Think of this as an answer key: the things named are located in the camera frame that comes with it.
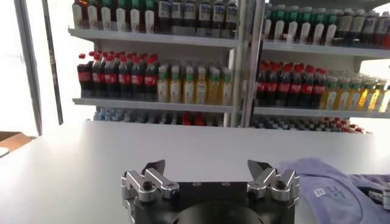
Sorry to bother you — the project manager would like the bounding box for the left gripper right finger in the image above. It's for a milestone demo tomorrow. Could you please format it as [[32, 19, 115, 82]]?
[[246, 159, 301, 202]]

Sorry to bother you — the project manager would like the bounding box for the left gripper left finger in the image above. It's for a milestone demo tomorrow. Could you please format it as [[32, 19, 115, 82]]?
[[121, 159, 180, 203]]

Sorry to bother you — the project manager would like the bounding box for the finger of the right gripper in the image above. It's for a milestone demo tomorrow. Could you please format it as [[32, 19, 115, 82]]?
[[367, 187, 390, 211]]

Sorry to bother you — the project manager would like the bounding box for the purple t-shirt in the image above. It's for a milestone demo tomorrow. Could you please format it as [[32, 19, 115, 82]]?
[[278, 157, 390, 224]]

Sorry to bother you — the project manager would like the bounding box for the yellow juice bottle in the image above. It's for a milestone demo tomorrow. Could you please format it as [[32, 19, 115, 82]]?
[[347, 78, 363, 111], [208, 67, 221, 105], [182, 66, 196, 104], [358, 79, 373, 112], [157, 65, 170, 103], [380, 81, 390, 113], [220, 68, 233, 106], [169, 65, 183, 103], [335, 77, 351, 111], [369, 80, 384, 113], [195, 66, 208, 105], [321, 75, 339, 110]]

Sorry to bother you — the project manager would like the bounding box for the cola bottle red cap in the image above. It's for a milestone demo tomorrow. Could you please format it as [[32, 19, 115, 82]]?
[[266, 63, 278, 107], [91, 54, 105, 98], [131, 55, 145, 100], [118, 55, 132, 99], [77, 53, 91, 98], [277, 64, 291, 107], [313, 69, 327, 110], [300, 65, 315, 109], [256, 63, 268, 106], [289, 65, 303, 108], [104, 54, 118, 99], [144, 57, 159, 101]]

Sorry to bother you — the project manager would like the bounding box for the open cardboard box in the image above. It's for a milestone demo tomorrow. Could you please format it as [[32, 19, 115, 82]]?
[[0, 131, 34, 153]]

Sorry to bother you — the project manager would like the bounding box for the green cap white label bottle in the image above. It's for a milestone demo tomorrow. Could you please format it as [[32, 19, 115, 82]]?
[[313, 7, 325, 46], [115, 0, 127, 32], [87, 0, 99, 30], [129, 0, 141, 33], [299, 6, 312, 44], [286, 5, 299, 43], [144, 0, 155, 34], [325, 9, 338, 46], [263, 2, 273, 40], [101, 0, 112, 31], [273, 3, 286, 41]]

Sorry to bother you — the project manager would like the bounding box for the black cap grey label bottle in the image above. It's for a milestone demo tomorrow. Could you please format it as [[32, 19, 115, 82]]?
[[375, 12, 390, 49], [349, 9, 365, 47], [362, 10, 378, 48], [336, 9, 353, 46]]

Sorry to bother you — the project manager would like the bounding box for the dark bottle black white label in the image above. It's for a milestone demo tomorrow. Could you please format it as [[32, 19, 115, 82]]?
[[170, 0, 183, 34], [157, 0, 172, 33], [182, 0, 197, 35], [197, 0, 212, 37], [225, 0, 239, 39], [211, 0, 225, 38]]

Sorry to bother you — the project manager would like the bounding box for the amber tea bottle white label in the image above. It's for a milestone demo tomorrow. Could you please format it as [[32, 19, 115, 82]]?
[[71, 0, 83, 30]]

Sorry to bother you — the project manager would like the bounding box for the dark metal frame post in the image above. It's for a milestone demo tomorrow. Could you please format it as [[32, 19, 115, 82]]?
[[41, 0, 64, 125]]

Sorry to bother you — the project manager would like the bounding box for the wide grey frame pillar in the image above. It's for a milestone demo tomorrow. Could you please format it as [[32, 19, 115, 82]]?
[[13, 0, 43, 136]]

